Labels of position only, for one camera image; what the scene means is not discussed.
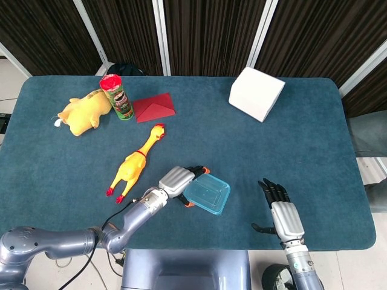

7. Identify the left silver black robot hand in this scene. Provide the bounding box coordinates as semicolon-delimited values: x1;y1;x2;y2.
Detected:
158;164;211;208

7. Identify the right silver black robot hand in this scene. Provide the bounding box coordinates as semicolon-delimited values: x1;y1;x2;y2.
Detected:
251;178;305;243

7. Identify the blue translucent plastic lid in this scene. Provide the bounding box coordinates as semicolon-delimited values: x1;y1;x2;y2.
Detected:
183;173;232;216

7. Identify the white rounded box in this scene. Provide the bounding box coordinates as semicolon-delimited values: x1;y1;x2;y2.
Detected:
229;66;286;123

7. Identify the yellow rubber chicken toy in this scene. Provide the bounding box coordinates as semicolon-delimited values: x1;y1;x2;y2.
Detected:
105;123;166;204

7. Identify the black round bin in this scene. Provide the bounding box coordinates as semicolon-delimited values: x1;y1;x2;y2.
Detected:
261;263;296;290

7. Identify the teal table cloth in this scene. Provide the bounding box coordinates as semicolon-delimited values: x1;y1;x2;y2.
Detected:
0;75;377;252

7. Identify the red envelope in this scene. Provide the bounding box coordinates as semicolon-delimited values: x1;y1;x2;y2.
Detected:
132;92;177;124

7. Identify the grey robot torso base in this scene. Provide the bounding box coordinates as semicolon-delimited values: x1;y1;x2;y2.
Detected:
120;249;252;290

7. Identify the green Pringles can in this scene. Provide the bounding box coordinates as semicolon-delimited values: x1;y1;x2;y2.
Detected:
100;74;135;121

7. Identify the yellow plush toy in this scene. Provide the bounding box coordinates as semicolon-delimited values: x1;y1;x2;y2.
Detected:
53;89;112;137

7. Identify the grey chair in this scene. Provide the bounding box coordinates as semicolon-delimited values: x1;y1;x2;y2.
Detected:
347;110;387;214

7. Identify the black bag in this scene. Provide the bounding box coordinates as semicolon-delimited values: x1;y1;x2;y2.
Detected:
107;62;148;77

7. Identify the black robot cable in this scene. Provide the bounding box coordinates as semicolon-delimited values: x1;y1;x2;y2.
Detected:
57;195;149;290

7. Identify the white partition post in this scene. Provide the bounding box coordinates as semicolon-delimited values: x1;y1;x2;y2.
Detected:
152;0;172;76
338;39;387;97
0;42;33;78
72;0;112;76
247;0;279;69

